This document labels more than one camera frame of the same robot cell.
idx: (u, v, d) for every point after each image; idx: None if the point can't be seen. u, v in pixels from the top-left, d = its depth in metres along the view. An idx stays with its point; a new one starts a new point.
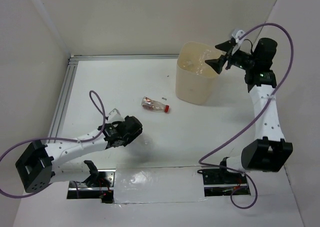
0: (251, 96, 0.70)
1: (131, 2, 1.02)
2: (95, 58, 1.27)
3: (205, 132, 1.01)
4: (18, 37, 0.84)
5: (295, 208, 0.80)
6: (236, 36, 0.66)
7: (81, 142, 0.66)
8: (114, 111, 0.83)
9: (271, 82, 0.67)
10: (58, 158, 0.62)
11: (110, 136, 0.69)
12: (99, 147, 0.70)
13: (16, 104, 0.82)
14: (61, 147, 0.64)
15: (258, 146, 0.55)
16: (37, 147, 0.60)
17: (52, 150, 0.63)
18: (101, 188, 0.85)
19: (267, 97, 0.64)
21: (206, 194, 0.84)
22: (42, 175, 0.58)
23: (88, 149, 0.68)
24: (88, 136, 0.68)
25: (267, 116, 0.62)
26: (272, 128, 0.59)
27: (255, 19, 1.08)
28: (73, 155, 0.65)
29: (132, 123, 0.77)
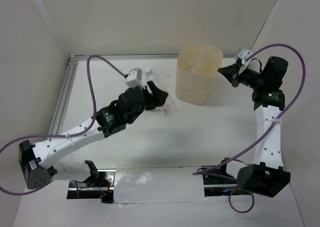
0: (256, 116, 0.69)
1: (131, 2, 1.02)
2: (95, 58, 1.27)
3: (205, 132, 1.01)
4: (18, 36, 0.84)
5: (295, 208, 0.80)
6: (243, 56, 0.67)
7: (70, 137, 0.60)
8: (134, 73, 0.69)
9: (280, 103, 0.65)
10: (46, 158, 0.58)
11: (108, 125, 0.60)
12: (95, 137, 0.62)
13: (16, 104, 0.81)
14: (50, 145, 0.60)
15: (254, 172, 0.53)
16: (26, 149, 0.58)
17: (40, 150, 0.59)
18: (101, 188, 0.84)
19: (272, 121, 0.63)
21: (206, 194, 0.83)
22: (35, 176, 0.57)
23: (82, 142, 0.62)
24: (79, 129, 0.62)
25: (268, 140, 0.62)
26: (271, 155, 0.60)
27: (254, 20, 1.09)
28: (66, 151, 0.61)
29: (124, 101, 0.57)
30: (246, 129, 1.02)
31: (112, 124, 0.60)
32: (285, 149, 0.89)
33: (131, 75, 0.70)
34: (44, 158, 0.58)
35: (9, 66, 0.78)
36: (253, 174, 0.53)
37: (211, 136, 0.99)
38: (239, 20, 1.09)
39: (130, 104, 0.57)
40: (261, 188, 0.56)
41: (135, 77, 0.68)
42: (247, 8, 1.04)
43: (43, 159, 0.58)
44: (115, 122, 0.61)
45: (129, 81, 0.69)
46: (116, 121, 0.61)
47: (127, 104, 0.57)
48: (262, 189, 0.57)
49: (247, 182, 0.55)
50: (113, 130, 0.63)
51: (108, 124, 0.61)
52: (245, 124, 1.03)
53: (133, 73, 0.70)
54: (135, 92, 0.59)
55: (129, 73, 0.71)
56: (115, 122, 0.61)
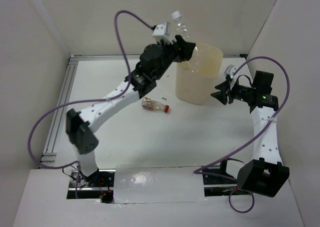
0: (253, 118, 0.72)
1: (131, 2, 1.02)
2: (95, 58, 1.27)
3: (205, 132, 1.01)
4: (17, 36, 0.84)
5: (295, 208, 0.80)
6: (230, 73, 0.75)
7: (110, 100, 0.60)
8: (162, 27, 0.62)
9: (274, 104, 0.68)
10: (94, 121, 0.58)
11: (140, 84, 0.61)
12: (133, 98, 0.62)
13: (16, 104, 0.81)
14: (94, 110, 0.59)
15: (254, 167, 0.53)
16: (73, 115, 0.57)
17: (86, 114, 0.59)
18: (101, 188, 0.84)
19: (268, 119, 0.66)
21: (206, 194, 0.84)
22: (87, 138, 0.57)
23: (122, 104, 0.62)
24: (116, 92, 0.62)
25: (266, 137, 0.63)
26: (270, 151, 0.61)
27: (254, 20, 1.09)
28: (108, 114, 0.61)
29: (146, 59, 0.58)
30: (246, 129, 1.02)
31: (144, 84, 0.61)
32: (285, 149, 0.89)
33: (159, 29, 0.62)
34: (93, 122, 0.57)
35: (9, 66, 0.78)
36: (254, 169, 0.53)
37: (211, 136, 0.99)
38: (238, 20, 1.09)
39: (152, 62, 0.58)
40: (262, 188, 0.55)
41: (163, 32, 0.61)
42: (246, 8, 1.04)
43: (92, 122, 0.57)
44: (147, 82, 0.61)
45: (156, 36, 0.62)
46: (148, 81, 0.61)
47: (150, 62, 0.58)
48: (263, 189, 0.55)
49: (248, 178, 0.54)
50: (146, 90, 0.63)
51: (140, 85, 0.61)
52: (245, 124, 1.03)
53: (161, 27, 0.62)
54: (153, 49, 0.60)
55: (157, 26, 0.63)
56: (145, 82, 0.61)
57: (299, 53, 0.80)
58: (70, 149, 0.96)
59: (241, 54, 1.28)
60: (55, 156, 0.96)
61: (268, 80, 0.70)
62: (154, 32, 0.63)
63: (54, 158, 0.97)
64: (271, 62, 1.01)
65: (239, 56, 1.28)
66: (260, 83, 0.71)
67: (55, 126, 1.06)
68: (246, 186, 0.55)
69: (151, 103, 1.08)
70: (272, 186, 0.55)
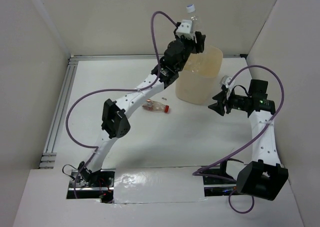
0: (251, 122, 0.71)
1: (131, 2, 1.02)
2: (94, 58, 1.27)
3: (205, 132, 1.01)
4: (17, 36, 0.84)
5: (295, 208, 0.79)
6: (226, 83, 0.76)
7: (141, 91, 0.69)
8: (188, 26, 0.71)
9: (271, 107, 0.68)
10: (128, 109, 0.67)
11: (165, 77, 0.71)
12: (159, 89, 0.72)
13: (16, 104, 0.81)
14: (128, 99, 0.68)
15: (252, 169, 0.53)
16: (110, 105, 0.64)
17: (121, 103, 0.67)
18: (101, 188, 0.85)
19: (265, 122, 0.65)
21: (206, 194, 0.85)
22: (123, 124, 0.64)
23: (150, 94, 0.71)
24: (145, 84, 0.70)
25: (264, 139, 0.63)
26: (268, 153, 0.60)
27: (255, 20, 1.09)
28: (139, 102, 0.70)
29: (170, 55, 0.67)
30: (246, 129, 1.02)
31: (169, 76, 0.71)
32: (285, 149, 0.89)
33: (185, 26, 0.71)
34: (127, 109, 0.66)
35: (9, 66, 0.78)
36: (252, 171, 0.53)
37: (211, 136, 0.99)
38: (238, 20, 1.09)
39: (175, 56, 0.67)
40: (262, 190, 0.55)
41: (188, 30, 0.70)
42: (246, 8, 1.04)
43: (127, 110, 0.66)
44: (170, 74, 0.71)
45: (180, 32, 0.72)
46: (171, 73, 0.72)
47: (173, 56, 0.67)
48: (262, 192, 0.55)
49: (246, 181, 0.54)
50: (170, 81, 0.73)
51: (165, 77, 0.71)
52: (245, 124, 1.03)
53: (187, 26, 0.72)
54: (175, 45, 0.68)
55: (182, 23, 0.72)
56: (169, 75, 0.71)
57: (299, 53, 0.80)
58: (70, 149, 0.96)
59: (241, 54, 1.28)
60: (55, 156, 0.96)
61: (263, 87, 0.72)
62: (179, 29, 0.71)
63: (54, 158, 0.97)
64: (271, 62, 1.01)
65: (239, 56, 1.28)
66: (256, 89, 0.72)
67: (55, 126, 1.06)
68: (246, 190, 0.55)
69: (151, 103, 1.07)
70: (272, 189, 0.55)
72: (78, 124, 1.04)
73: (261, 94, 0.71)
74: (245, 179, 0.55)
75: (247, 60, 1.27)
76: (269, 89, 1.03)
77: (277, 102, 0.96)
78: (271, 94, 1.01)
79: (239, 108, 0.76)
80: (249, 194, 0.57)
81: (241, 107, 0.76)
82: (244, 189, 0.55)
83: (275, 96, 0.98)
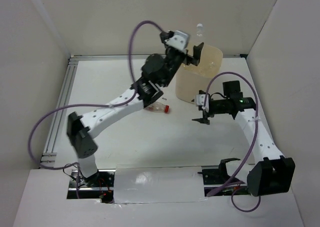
0: (239, 124, 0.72)
1: (131, 2, 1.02)
2: (94, 58, 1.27)
3: (205, 132, 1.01)
4: (17, 36, 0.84)
5: (295, 208, 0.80)
6: (201, 102, 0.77)
7: (113, 107, 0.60)
8: (181, 42, 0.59)
9: (252, 105, 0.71)
10: (95, 127, 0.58)
11: (146, 94, 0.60)
12: (136, 107, 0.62)
13: (16, 104, 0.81)
14: (96, 115, 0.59)
15: (264, 170, 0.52)
16: (75, 119, 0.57)
17: (87, 119, 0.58)
18: (101, 188, 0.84)
19: (254, 119, 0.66)
21: (206, 194, 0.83)
22: (87, 144, 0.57)
23: (125, 111, 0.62)
24: (121, 99, 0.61)
25: (260, 136, 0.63)
26: (269, 147, 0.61)
27: (254, 20, 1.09)
28: (110, 120, 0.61)
29: (147, 71, 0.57)
30: None
31: (149, 93, 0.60)
32: (285, 149, 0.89)
33: (178, 41, 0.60)
34: (93, 128, 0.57)
35: (8, 66, 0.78)
36: (263, 172, 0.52)
37: (210, 136, 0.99)
38: (238, 20, 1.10)
39: (154, 74, 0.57)
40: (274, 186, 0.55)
41: (182, 46, 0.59)
42: (246, 8, 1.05)
43: (92, 129, 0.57)
44: (152, 92, 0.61)
45: (170, 45, 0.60)
46: (152, 90, 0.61)
47: (153, 73, 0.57)
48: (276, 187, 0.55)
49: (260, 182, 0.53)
50: (151, 98, 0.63)
51: (146, 94, 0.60)
52: None
53: (181, 41, 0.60)
54: (157, 58, 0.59)
55: (176, 36, 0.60)
56: (150, 92, 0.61)
57: (299, 54, 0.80)
58: (70, 149, 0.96)
59: (241, 54, 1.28)
60: (56, 156, 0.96)
61: (237, 87, 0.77)
62: (171, 42, 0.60)
63: (54, 158, 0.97)
64: (270, 62, 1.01)
65: (239, 56, 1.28)
66: (232, 89, 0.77)
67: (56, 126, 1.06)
68: (262, 190, 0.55)
69: (151, 103, 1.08)
70: (283, 181, 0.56)
72: None
73: (237, 94, 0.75)
74: (258, 181, 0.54)
75: (247, 60, 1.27)
76: (269, 89, 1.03)
77: (277, 102, 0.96)
78: (271, 94, 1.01)
79: (221, 113, 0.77)
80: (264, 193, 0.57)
81: (222, 112, 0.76)
82: (260, 190, 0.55)
83: (275, 96, 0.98)
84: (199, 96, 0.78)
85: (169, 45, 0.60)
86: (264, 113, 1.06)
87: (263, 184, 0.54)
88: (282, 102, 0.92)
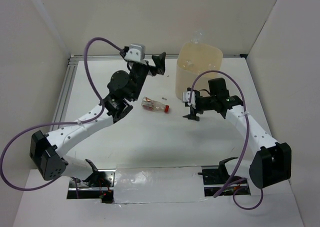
0: (230, 121, 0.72)
1: (131, 1, 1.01)
2: (94, 58, 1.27)
3: (205, 132, 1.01)
4: (17, 36, 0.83)
5: (295, 208, 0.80)
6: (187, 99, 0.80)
7: (82, 124, 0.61)
8: (137, 53, 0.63)
9: (238, 102, 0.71)
10: (62, 145, 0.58)
11: (114, 110, 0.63)
12: (106, 122, 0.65)
13: (16, 104, 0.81)
14: (63, 133, 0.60)
15: (262, 159, 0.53)
16: (40, 138, 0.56)
17: (54, 137, 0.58)
18: (101, 188, 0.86)
19: (243, 114, 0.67)
21: (206, 194, 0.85)
22: (54, 164, 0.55)
23: (94, 128, 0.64)
24: (90, 116, 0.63)
25: (253, 128, 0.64)
26: (263, 137, 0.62)
27: (255, 20, 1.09)
28: (79, 137, 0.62)
29: (113, 89, 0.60)
30: None
31: (119, 108, 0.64)
32: None
33: (134, 53, 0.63)
34: (61, 145, 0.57)
35: (8, 66, 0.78)
36: (262, 161, 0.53)
37: (210, 136, 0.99)
38: (238, 20, 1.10)
39: (120, 90, 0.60)
40: (276, 174, 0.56)
41: (139, 58, 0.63)
42: (246, 8, 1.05)
43: (60, 146, 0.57)
44: (121, 106, 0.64)
45: (130, 59, 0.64)
46: (122, 105, 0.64)
47: (119, 91, 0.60)
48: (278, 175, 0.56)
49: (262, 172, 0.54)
50: (121, 114, 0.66)
51: (115, 109, 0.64)
52: None
53: (136, 52, 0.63)
54: (123, 76, 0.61)
55: (131, 49, 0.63)
56: (119, 107, 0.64)
57: (299, 53, 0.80)
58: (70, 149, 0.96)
59: (241, 54, 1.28)
60: None
61: (224, 86, 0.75)
62: (128, 56, 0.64)
63: None
64: (271, 62, 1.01)
65: (239, 56, 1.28)
66: (218, 87, 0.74)
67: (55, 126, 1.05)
68: (267, 181, 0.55)
69: (151, 103, 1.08)
70: (284, 167, 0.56)
72: None
73: (223, 92, 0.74)
74: (260, 172, 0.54)
75: (247, 60, 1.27)
76: (269, 88, 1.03)
77: (277, 101, 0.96)
78: (271, 94, 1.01)
79: (209, 109, 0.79)
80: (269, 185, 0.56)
81: (210, 107, 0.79)
82: (265, 182, 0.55)
83: (275, 96, 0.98)
84: (186, 93, 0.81)
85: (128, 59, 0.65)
86: (264, 113, 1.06)
87: (266, 174, 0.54)
88: (282, 102, 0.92)
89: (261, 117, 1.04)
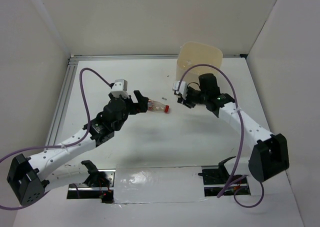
0: (223, 118, 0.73)
1: (131, 2, 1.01)
2: (94, 58, 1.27)
3: (205, 132, 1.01)
4: (17, 36, 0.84)
5: (295, 208, 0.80)
6: (176, 87, 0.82)
7: (65, 148, 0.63)
8: (120, 84, 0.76)
9: (229, 100, 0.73)
10: (44, 169, 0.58)
11: (99, 133, 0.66)
12: (89, 147, 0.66)
13: (16, 104, 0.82)
14: (46, 156, 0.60)
15: (260, 152, 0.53)
16: (22, 161, 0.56)
17: (36, 161, 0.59)
18: (101, 188, 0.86)
19: (236, 110, 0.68)
21: (206, 194, 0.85)
22: (33, 187, 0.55)
23: (77, 152, 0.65)
24: (73, 140, 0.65)
25: (247, 124, 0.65)
26: (258, 130, 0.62)
27: (255, 19, 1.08)
28: (61, 161, 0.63)
29: (109, 111, 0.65)
30: None
31: (102, 133, 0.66)
32: None
33: (117, 84, 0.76)
34: (42, 169, 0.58)
35: (9, 66, 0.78)
36: (261, 155, 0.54)
37: (210, 136, 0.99)
38: (238, 20, 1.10)
39: (115, 113, 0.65)
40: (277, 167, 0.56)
41: (121, 87, 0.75)
42: (246, 8, 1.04)
43: (41, 170, 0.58)
44: (105, 131, 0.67)
45: (115, 92, 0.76)
46: (105, 130, 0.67)
47: (111, 114, 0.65)
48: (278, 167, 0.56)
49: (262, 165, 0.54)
50: (103, 139, 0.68)
51: (98, 134, 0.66)
52: None
53: (119, 84, 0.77)
54: (117, 102, 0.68)
55: (115, 83, 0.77)
56: (103, 132, 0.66)
57: (299, 53, 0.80)
58: None
59: (241, 54, 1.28)
60: None
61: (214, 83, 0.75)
62: (113, 89, 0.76)
63: None
64: (270, 62, 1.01)
65: (239, 56, 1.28)
66: (208, 87, 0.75)
67: (56, 124, 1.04)
68: (267, 174, 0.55)
69: (151, 103, 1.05)
70: (282, 158, 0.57)
72: (79, 124, 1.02)
73: (214, 90, 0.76)
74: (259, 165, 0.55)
75: (247, 60, 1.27)
76: (269, 88, 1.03)
77: (277, 101, 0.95)
78: (271, 93, 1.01)
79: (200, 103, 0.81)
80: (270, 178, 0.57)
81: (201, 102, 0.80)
82: (264, 175, 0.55)
83: (275, 95, 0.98)
84: (175, 82, 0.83)
85: (112, 92, 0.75)
86: (264, 113, 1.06)
87: (266, 167, 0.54)
88: (282, 102, 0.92)
89: (261, 117, 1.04)
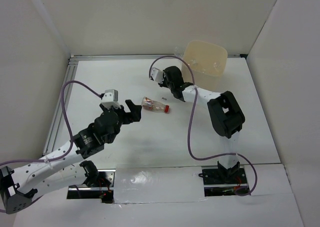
0: (189, 100, 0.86)
1: (131, 2, 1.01)
2: (94, 58, 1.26)
3: (205, 132, 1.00)
4: (17, 37, 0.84)
5: (295, 208, 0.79)
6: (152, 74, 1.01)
7: (48, 162, 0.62)
8: (110, 95, 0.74)
9: (189, 85, 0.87)
10: (25, 183, 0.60)
11: (86, 146, 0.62)
12: (75, 160, 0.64)
13: (16, 104, 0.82)
14: (28, 170, 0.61)
15: (212, 106, 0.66)
16: (5, 175, 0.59)
17: (19, 175, 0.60)
18: (101, 188, 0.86)
19: (194, 88, 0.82)
21: (206, 194, 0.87)
22: (16, 200, 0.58)
23: (62, 165, 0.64)
24: (58, 153, 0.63)
25: (201, 93, 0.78)
26: (210, 94, 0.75)
27: (255, 19, 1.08)
28: (45, 175, 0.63)
29: (100, 124, 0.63)
30: (246, 128, 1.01)
31: (90, 146, 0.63)
32: (286, 149, 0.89)
33: (108, 95, 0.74)
34: (24, 184, 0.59)
35: (8, 66, 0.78)
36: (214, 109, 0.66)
37: (210, 136, 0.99)
38: (238, 20, 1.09)
39: (106, 127, 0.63)
40: (236, 119, 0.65)
41: (112, 98, 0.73)
42: (246, 8, 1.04)
43: (23, 185, 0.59)
44: (94, 144, 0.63)
45: (105, 103, 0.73)
46: (95, 143, 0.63)
47: (102, 127, 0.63)
48: (237, 119, 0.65)
49: (219, 118, 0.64)
50: (92, 152, 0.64)
51: (86, 146, 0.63)
52: (245, 123, 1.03)
53: (109, 94, 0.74)
54: (110, 115, 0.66)
55: (105, 93, 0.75)
56: (92, 145, 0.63)
57: (299, 53, 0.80)
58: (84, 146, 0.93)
59: (241, 54, 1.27)
60: None
61: (176, 74, 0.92)
62: (103, 100, 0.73)
63: None
64: (271, 62, 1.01)
65: (239, 56, 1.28)
66: (172, 77, 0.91)
67: (56, 124, 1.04)
68: (228, 127, 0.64)
69: (151, 103, 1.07)
70: (237, 111, 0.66)
72: (78, 125, 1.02)
73: (177, 80, 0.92)
74: (218, 120, 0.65)
75: (247, 60, 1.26)
76: (269, 88, 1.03)
77: (278, 101, 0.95)
78: (271, 93, 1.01)
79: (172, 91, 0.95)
80: (233, 130, 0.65)
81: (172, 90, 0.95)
82: (225, 126, 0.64)
83: (275, 95, 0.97)
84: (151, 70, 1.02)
85: (102, 103, 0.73)
86: (264, 113, 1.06)
87: (223, 119, 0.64)
88: (282, 102, 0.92)
89: (261, 117, 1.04)
